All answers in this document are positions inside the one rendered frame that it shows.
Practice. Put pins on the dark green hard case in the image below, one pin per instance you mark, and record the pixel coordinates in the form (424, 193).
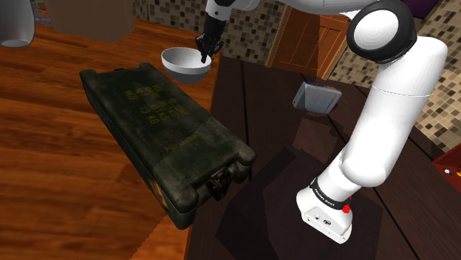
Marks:
(162, 129)

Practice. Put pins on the dark robot stand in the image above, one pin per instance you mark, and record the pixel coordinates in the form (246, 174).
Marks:
(273, 216)

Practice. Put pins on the white rounded fixture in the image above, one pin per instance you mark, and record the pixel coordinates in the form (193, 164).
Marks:
(16, 21)

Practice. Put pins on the brown box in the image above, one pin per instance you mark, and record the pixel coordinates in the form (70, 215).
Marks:
(90, 20)

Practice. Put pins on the grey flat box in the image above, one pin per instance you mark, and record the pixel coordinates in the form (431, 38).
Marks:
(317, 99)

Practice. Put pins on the white bowl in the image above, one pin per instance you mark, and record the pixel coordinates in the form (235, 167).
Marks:
(185, 66)

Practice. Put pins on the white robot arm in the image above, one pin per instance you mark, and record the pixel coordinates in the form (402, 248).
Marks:
(392, 108)

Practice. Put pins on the red cabinet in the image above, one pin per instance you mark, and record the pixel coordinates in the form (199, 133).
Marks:
(450, 169)

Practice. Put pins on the dark brown wooden table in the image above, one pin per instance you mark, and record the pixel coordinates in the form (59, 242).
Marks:
(414, 205)

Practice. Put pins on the orange wooden door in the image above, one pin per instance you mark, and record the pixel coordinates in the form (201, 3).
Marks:
(306, 43)

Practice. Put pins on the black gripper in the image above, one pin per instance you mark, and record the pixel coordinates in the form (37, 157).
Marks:
(214, 28)

